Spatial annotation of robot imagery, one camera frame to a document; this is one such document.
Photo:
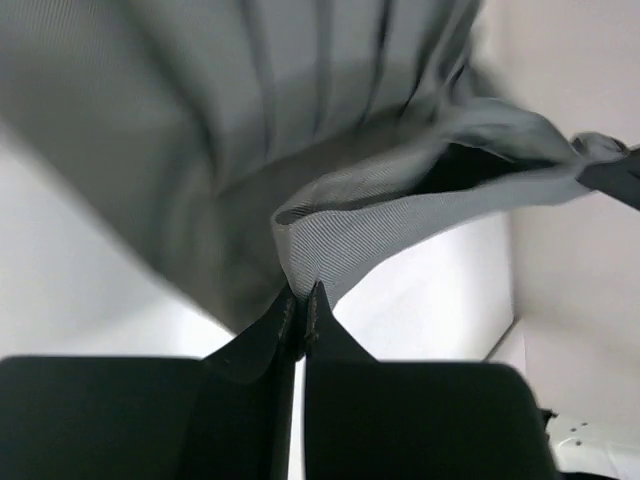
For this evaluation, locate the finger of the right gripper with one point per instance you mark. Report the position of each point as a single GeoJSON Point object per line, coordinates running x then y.
{"type": "Point", "coordinates": [618, 179]}

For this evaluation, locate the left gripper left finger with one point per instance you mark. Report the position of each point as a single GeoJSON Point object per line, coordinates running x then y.
{"type": "Point", "coordinates": [226, 416]}

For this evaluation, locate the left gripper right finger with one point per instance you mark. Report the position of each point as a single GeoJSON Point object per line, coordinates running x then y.
{"type": "Point", "coordinates": [370, 419]}

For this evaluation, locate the grey pleated skirt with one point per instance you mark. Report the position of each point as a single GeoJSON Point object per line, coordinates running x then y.
{"type": "Point", "coordinates": [243, 148]}

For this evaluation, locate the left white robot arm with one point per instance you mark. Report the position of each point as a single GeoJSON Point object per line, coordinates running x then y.
{"type": "Point", "coordinates": [595, 450]}

